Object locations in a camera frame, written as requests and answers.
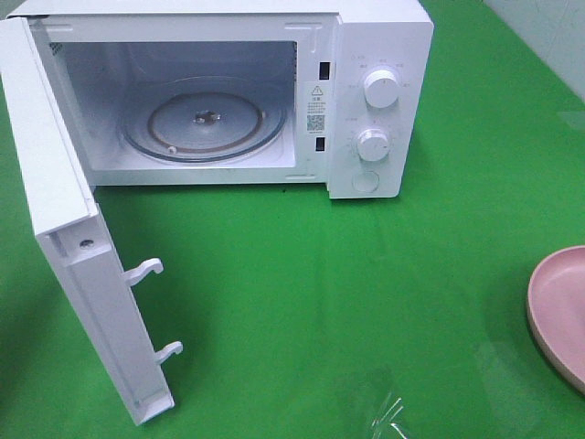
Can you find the pink round plate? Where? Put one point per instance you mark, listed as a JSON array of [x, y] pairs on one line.
[[555, 311]]

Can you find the glass microwave turntable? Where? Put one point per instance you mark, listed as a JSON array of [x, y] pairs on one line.
[[202, 120]]

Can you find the white microwave oven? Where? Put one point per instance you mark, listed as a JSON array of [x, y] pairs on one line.
[[97, 54]]

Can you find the white microwave knob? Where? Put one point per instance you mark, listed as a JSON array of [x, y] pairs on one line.
[[381, 88], [373, 145]]

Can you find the round door release button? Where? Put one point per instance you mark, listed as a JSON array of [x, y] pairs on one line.
[[365, 182]]

